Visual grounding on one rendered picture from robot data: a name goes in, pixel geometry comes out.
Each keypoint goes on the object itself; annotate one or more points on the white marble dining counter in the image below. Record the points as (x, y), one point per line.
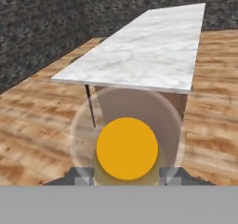
(148, 48)

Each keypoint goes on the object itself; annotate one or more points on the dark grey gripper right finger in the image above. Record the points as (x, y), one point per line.
(171, 175)

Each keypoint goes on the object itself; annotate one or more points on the clear pitcher with orange juice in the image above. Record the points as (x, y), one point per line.
(127, 148)

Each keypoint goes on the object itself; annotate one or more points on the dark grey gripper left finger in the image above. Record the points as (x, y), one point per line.
(81, 175)

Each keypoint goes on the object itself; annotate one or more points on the brown stool with black legs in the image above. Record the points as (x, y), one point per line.
(139, 108)

